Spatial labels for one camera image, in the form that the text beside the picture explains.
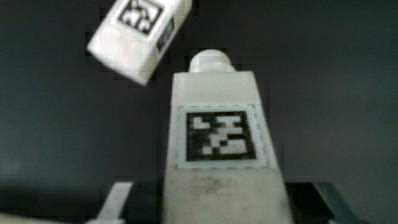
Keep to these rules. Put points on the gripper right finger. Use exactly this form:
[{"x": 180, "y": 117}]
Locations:
[{"x": 319, "y": 205}]

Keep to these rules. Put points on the white leg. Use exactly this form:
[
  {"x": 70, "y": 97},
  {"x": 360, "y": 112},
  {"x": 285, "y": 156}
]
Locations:
[
  {"x": 223, "y": 185},
  {"x": 134, "y": 35}
]

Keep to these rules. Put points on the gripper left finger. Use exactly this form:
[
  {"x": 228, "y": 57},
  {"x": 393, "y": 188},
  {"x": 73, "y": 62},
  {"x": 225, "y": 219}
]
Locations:
[{"x": 109, "y": 214}]

